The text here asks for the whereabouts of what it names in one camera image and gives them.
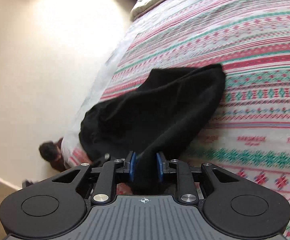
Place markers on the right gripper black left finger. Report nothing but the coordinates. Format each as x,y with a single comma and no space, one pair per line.
57,205

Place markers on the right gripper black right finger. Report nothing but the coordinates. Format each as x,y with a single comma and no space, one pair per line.
219,204

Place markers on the black pants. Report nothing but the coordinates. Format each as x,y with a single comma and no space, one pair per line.
163,115

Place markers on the dark brown object on floor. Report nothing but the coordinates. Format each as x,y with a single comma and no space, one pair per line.
51,152

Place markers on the striped patterned bed blanket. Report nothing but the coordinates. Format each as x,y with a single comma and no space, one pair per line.
249,133

